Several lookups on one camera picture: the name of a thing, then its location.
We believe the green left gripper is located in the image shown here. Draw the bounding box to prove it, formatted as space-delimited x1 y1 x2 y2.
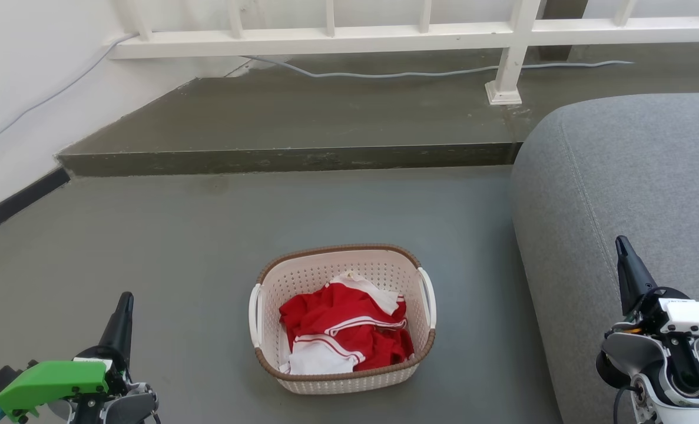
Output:
0 291 134 420

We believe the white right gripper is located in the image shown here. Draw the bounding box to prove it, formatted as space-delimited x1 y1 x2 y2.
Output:
615 236 699 348

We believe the cream perforated plastic laundry basket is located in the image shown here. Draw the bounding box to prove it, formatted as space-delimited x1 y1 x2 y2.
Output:
249 244 437 395

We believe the grey fabric sofa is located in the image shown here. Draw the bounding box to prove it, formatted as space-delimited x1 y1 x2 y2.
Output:
510 92 699 424

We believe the red and white garment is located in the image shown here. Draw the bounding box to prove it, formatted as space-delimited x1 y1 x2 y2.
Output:
277 270 415 376

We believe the white wooden railing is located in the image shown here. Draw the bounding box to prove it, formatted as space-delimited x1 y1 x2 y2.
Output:
108 0 699 106

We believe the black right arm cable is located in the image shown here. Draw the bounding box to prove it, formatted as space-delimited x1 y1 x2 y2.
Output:
612 385 638 424

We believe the black wall baseboard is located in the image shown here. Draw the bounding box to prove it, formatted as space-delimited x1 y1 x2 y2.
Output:
0 166 71 241

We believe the dark brown post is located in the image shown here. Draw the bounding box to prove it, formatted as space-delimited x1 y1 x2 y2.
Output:
538 0 589 61

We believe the thin grey floor cable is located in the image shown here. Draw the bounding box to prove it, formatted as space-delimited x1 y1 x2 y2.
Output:
0 32 635 153

